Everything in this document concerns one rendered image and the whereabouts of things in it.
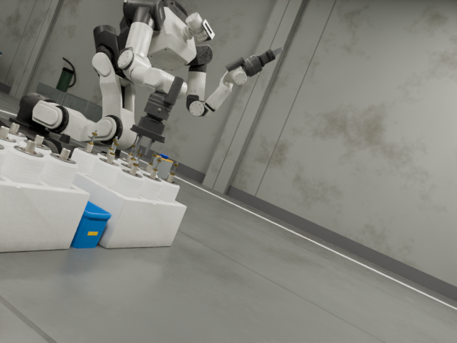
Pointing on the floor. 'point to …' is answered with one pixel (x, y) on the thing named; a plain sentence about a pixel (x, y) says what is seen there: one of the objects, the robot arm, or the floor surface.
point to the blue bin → (90, 226)
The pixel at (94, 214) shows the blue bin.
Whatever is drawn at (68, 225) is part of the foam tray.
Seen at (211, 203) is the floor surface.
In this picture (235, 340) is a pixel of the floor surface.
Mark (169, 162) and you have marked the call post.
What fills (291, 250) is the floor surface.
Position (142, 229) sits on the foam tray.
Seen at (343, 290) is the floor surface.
